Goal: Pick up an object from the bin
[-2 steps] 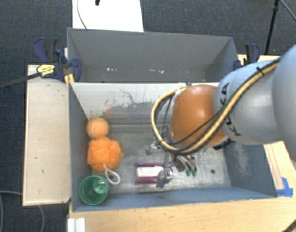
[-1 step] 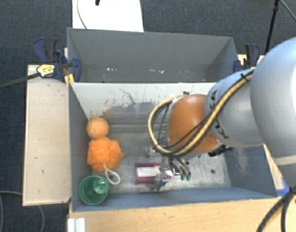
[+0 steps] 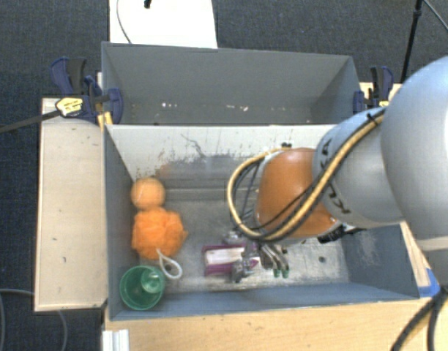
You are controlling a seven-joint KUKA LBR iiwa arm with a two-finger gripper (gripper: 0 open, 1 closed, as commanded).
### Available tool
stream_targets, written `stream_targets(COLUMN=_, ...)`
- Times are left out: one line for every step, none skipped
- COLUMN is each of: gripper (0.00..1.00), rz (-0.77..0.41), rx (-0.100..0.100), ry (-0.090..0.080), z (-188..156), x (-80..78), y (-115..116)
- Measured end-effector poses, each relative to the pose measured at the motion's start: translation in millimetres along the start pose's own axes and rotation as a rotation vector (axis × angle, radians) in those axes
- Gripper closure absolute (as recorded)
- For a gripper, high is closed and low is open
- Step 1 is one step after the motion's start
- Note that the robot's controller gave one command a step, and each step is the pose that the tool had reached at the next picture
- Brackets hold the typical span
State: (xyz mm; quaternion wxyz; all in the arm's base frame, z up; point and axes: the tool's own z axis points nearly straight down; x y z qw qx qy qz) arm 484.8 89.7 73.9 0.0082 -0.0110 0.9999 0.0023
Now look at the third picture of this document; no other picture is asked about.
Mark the black cylinder on white bracket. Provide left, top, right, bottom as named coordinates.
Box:
left=316, top=224, right=367, bottom=244

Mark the green plastic cup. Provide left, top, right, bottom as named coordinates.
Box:
left=119, top=265, right=167, bottom=312

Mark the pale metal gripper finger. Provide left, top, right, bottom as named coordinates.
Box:
left=222, top=231, right=244, bottom=246
left=229, top=257, right=253, bottom=284

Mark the grey metal bin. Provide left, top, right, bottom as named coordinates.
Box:
left=100, top=41, right=422, bottom=322

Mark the purple and white box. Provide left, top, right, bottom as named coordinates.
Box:
left=201, top=244, right=261, bottom=278

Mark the orange mesh bath sponge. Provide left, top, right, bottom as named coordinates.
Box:
left=130, top=206, right=190, bottom=281

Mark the orange ball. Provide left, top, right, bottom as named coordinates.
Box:
left=130, top=176, right=167, bottom=210

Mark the pale wood board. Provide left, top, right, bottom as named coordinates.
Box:
left=34, top=97, right=110, bottom=312

